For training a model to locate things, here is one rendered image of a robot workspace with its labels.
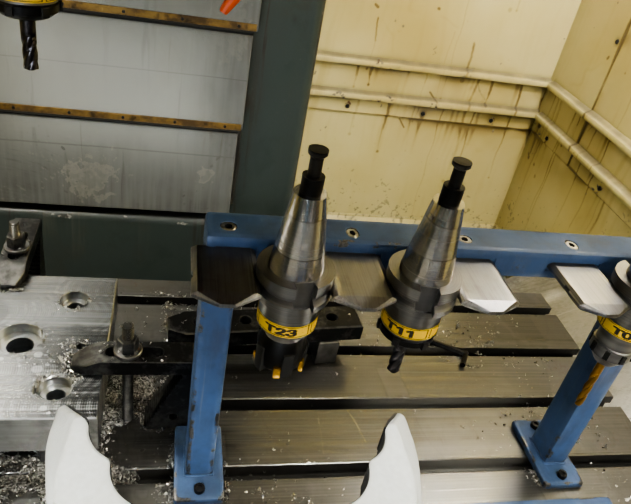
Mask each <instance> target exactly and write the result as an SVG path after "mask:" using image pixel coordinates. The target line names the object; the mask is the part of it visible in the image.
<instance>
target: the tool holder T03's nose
mask: <svg viewBox="0 0 631 504"><path fill-rule="evenodd" d="M58 12H63V4H62V0H59V1H58V2H57V3H55V4H51V5H45V6H24V5H15V4H10V3H5V2H2V1H0V13H1V14H2V15H4V16H6V17H9V18H13V19H18V20H26V21H39V20H46V19H49V18H51V17H52V16H54V15H55V14H57V13H58Z"/></svg>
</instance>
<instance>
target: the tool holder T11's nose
mask: <svg viewBox="0 0 631 504"><path fill-rule="evenodd" d="M376 325H377V328H380V330H381V332H382V333H383V335H384V336H385V337H386V338H387V339H388V340H390V341H391V342H392V343H391V345H393V346H395V347H398V345H399V346H401V347H405V348H411V349H418V348H420V349H421V351H423V350H426V349H427V347H428V345H429V344H431V342H432V341H433V339H434V336H436V334H437V332H436V334H435V335H434V336H433V337H432V338H431V339H429V340H426V341H422V342H412V341H407V340H404V339H401V338H399V337H397V336H395V335H393V334H392V333H390V332H389V331H388V330H387V329H386V328H385V326H384V325H383V323H382V321H381V317H380V318H378V320H377V323H376Z"/></svg>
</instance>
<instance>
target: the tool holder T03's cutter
mask: <svg viewBox="0 0 631 504"><path fill-rule="evenodd" d="M19 24H20V35H21V42H22V45H23V46H22V56H23V59H24V63H23V68H24V69H27V70H30V71H34V70H37V69H39V65H38V50H37V36H36V22H35V21H26V20H19Z"/></svg>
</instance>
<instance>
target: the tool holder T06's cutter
mask: <svg viewBox="0 0 631 504"><path fill-rule="evenodd" d="M604 368H605V366H604V365H601V364H600V363H598V362H597V363H596V365H595V366H594V368H593V371H592V372H591V373H590V375H589V378H588V380H587V381H586V382H585V384H584V385H583V388H582V391H581V392H580V393H579V394H578V396H577V398H576V401H575V404H576V405H577V406H581V405H582V404H583V403H584V401H585V400H586V398H587V395H588V393H589V392H590V391H591V390H592V388H593V386H594V383H595V382H596V381H597V380H598V378H599V376H600V374H601V373H602V371H603V370H604Z"/></svg>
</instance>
